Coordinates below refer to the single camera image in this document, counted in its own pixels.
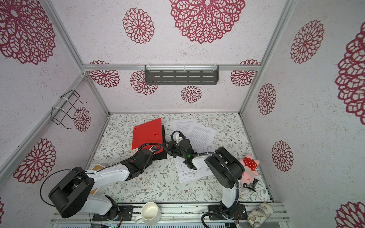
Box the grey metal wall shelf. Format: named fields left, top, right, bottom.
left=144, top=65, right=219, bottom=86

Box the white ceramic mug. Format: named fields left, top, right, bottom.
left=135, top=202, right=162, bottom=226

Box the marbled grey cup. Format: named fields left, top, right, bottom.
left=247, top=202, right=274, bottom=228

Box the wooden tray with white rim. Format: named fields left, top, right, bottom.
left=90, top=164, right=106, bottom=196

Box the text printed paper sheet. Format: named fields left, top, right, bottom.
left=169, top=119, right=197, bottom=137
left=187, top=124, right=216, bottom=154

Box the pink plush toy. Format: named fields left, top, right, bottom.
left=240, top=154, right=260, bottom=189

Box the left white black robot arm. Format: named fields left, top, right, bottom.
left=48, top=143, right=163, bottom=220

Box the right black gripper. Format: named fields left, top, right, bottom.
left=162, top=142, right=188, bottom=162

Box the small black object by plush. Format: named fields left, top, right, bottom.
left=247, top=178, right=259, bottom=192

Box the red black file folder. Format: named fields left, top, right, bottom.
left=131, top=118, right=165, bottom=156

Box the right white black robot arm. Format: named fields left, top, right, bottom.
left=165, top=131, right=245, bottom=228

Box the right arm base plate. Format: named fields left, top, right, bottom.
left=208, top=204, right=248, bottom=220

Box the black wire wall rack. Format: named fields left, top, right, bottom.
left=50, top=89, right=87, bottom=130

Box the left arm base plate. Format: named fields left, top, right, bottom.
left=92, top=205, right=134, bottom=222

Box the technical drawing paper sheet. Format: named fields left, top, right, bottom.
left=175, top=155, right=213, bottom=183

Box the text printed paper sheet right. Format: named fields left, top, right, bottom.
left=187, top=124, right=216, bottom=154

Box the text printed paper sheet left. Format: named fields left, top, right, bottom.
left=169, top=119, right=197, bottom=137

